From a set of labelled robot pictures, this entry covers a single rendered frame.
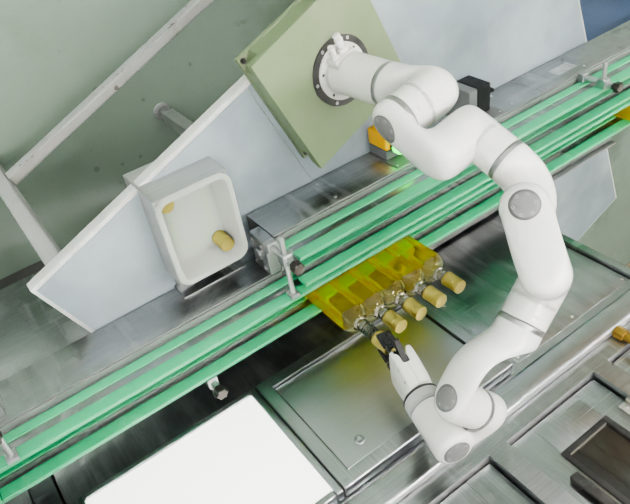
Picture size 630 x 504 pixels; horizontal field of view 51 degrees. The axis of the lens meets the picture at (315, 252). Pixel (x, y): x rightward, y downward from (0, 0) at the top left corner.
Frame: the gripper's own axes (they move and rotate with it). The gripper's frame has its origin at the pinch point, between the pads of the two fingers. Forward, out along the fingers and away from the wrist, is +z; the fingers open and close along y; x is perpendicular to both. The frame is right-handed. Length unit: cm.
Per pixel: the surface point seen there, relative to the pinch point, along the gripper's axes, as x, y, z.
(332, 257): 1.2, 5.8, 26.2
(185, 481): 47.5, -12.4, -3.3
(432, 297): -14.8, 0.6, 8.0
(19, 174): 67, 21, 84
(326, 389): 13.2, -12.8, 5.9
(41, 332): 75, -15, 62
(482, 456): -9.0, -15.2, -22.3
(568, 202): -103, -45, 73
